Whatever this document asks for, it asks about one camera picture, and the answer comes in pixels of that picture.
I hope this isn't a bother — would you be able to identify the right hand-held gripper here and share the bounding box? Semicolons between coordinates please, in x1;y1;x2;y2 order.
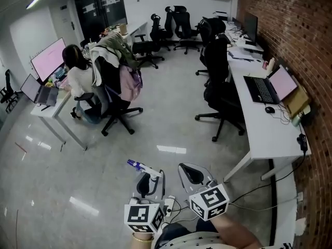
177;162;230;222

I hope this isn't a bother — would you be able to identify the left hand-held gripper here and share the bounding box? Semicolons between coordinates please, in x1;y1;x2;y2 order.
123;169;167;235

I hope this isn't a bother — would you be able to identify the person's right forearm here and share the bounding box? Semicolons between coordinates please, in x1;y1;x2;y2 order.
209;211;263;249

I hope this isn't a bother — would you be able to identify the person's left forearm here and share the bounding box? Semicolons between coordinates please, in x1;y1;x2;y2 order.
130;231;156;249

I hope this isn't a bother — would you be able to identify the pale green bottle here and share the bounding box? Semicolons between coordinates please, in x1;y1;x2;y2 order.
291;112;303;128

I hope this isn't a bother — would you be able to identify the white power strip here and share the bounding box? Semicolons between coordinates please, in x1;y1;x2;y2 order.
165;195;177;217

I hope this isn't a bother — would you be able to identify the person's star print shirt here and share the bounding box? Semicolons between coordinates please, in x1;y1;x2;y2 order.
158;230;294;249

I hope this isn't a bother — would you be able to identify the long white desk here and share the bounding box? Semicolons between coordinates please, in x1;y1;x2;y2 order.
223;49;312;183

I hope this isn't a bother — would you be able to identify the black office chair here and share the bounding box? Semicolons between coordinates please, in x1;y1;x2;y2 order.
195;18;227;77
194;36;246;143
164;6;177;50
131;33;165;70
0;69;19;113
172;5;201;55
149;13;172;53

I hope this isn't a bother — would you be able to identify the office chair with clothes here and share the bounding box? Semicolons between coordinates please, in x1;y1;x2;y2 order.
74;53;144;137

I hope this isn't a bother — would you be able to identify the pink backpack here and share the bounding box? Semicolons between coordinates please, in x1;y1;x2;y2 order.
118;64;144;101

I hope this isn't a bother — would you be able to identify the black power adapter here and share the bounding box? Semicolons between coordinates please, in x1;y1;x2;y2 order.
296;133;309;151

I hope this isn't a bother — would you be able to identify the black laptop pink screen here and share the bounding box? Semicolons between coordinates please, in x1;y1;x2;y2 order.
243;64;299;105

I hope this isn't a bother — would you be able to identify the brown cardboard box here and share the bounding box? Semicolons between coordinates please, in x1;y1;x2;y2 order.
282;85;311;118

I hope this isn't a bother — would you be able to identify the small white desk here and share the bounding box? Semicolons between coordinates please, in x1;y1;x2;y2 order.
30;86;88;151

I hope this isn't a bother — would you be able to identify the stack of white papers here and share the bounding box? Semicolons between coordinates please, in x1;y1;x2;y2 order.
227;47;255;61

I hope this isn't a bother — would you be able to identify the pile of jackets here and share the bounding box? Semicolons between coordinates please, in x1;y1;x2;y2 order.
89;31;138;87

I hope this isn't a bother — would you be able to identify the open laptop on stand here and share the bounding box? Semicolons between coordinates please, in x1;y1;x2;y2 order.
20;74;60;106

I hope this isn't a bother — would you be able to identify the black desktop monitor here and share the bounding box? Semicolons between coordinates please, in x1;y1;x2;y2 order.
243;11;259;47

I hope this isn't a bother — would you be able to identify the white desk by door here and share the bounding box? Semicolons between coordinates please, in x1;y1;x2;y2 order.
121;21;149;45

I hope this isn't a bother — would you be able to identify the large pink screen monitor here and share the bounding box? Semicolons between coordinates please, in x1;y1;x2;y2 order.
30;37;67;82

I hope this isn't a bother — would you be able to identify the dark glass double door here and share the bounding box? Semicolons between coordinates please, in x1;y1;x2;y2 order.
72;0;128;40

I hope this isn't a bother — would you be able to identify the gold bracelet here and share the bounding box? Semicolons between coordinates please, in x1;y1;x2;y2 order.
131;232;156;243

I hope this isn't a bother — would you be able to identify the black floor cable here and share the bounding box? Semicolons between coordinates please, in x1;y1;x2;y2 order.
228;149;308;204

